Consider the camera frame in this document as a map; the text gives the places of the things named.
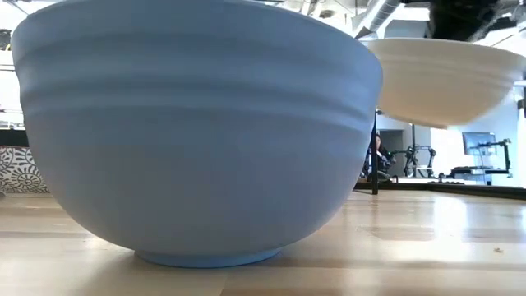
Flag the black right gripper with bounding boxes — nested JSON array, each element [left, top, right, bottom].
[[427, 0, 507, 42]]

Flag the large white bowl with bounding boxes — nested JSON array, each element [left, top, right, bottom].
[[363, 37, 526, 130]]

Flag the large blue bowl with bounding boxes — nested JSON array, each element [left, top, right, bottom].
[[10, 0, 384, 269]]

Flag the blue white floral small bowl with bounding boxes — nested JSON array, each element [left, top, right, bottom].
[[0, 146, 51, 195]]

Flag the wooden shelf black legs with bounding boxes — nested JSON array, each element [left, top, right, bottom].
[[371, 107, 380, 196]]

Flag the computer monitor on stand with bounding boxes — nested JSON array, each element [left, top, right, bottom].
[[461, 131, 498, 157]]

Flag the background robot rig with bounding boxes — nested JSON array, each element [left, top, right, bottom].
[[394, 138, 514, 183]]

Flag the person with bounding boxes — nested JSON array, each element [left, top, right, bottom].
[[362, 133, 396, 183]]

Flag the black metal table frame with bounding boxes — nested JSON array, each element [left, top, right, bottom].
[[353, 179, 526, 201]]

